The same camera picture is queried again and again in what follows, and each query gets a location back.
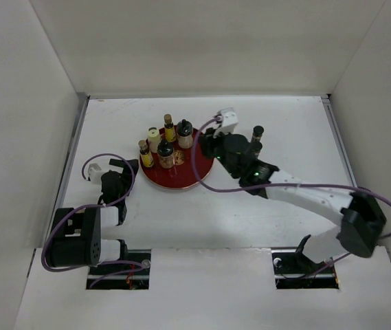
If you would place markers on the black grinder salt jar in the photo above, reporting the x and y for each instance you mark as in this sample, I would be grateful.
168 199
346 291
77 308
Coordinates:
165 153

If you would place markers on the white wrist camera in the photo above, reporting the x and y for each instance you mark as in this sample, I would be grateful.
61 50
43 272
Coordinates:
95 173
228 120

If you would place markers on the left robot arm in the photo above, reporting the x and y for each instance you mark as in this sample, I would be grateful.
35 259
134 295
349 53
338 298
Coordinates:
75 238

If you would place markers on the yellow label brown bottle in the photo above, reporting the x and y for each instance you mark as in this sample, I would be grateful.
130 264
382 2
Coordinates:
145 154

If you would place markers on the black cap brown spice jar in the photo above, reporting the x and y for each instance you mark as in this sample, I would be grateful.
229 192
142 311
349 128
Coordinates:
256 148

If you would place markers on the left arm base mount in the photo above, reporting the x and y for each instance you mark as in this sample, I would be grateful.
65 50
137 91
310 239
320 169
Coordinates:
122 277

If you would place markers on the red round lacquer tray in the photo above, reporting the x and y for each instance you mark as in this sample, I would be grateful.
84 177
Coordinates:
181 175

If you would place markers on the black cap spice bottle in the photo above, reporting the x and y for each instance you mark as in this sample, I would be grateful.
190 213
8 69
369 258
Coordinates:
257 134

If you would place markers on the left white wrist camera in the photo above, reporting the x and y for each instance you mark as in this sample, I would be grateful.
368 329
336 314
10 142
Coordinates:
95 173

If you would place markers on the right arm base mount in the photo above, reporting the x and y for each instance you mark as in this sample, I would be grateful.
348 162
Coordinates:
294 271

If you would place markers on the black grinder pepper jar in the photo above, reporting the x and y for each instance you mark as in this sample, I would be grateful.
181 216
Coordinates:
184 134

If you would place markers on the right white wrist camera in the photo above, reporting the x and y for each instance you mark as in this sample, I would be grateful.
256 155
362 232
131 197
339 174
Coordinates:
228 120

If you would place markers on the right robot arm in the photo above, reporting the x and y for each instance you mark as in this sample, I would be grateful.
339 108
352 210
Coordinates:
357 217

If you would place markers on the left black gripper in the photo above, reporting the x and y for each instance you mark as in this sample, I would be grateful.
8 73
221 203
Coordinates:
126 176

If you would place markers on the cream cap spice jar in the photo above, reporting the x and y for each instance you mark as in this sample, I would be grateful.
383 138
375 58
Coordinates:
154 138

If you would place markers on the gold cap yellow bottle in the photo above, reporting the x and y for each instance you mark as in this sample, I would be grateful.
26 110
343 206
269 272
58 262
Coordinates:
169 128

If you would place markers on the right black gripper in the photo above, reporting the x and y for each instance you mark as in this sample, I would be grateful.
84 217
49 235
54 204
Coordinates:
208 139

